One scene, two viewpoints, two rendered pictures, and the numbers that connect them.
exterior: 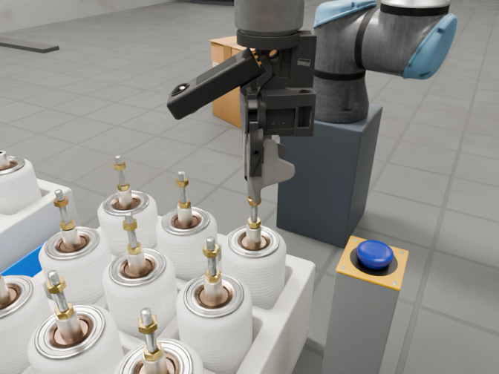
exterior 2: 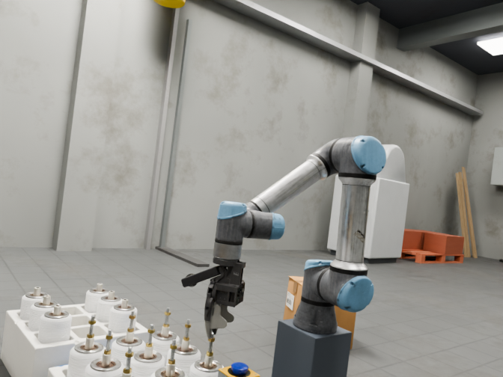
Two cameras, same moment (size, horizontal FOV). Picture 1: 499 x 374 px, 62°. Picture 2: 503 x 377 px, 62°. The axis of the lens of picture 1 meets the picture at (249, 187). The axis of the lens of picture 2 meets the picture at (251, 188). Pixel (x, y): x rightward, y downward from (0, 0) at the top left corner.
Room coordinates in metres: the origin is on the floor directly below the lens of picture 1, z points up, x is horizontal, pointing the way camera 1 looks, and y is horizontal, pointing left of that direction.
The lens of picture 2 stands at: (-0.54, -0.51, 0.74)
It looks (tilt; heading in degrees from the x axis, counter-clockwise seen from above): 0 degrees down; 23
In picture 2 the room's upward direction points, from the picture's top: 7 degrees clockwise
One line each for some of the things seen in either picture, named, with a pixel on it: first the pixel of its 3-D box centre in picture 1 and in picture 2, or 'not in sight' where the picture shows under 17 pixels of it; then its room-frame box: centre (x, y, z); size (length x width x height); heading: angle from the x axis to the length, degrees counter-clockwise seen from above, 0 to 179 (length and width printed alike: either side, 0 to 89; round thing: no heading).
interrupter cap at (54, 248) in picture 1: (73, 243); (129, 341); (0.47, 0.26, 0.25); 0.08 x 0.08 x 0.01
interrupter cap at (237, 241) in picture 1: (253, 241); (208, 366); (0.48, -0.01, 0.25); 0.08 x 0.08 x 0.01
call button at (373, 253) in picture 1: (373, 256); (239, 369); (0.37, -0.14, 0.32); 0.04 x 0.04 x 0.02
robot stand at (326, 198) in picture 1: (327, 168); (309, 369); (0.89, -0.19, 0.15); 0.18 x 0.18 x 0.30; 61
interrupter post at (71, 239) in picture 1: (70, 236); (129, 336); (0.47, 0.26, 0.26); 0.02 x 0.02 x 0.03
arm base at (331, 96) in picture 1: (336, 88); (316, 311); (0.89, -0.19, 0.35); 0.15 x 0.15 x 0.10
